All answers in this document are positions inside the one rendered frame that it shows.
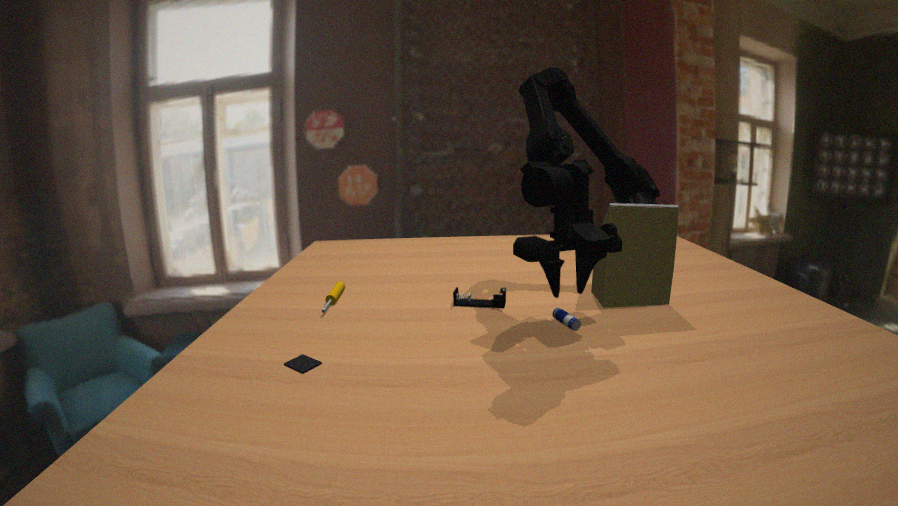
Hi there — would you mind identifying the blue and white battery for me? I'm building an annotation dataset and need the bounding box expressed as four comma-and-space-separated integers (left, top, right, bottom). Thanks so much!
553, 308, 581, 331

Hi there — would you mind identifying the yellow screwdriver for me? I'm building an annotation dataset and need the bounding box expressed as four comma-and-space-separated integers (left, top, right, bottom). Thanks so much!
321, 282, 346, 313

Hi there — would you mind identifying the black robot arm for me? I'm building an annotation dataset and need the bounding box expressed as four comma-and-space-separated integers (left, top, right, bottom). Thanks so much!
519, 67, 660, 260

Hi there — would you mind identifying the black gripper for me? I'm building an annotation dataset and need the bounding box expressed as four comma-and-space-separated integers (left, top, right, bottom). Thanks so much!
513, 202, 622, 298

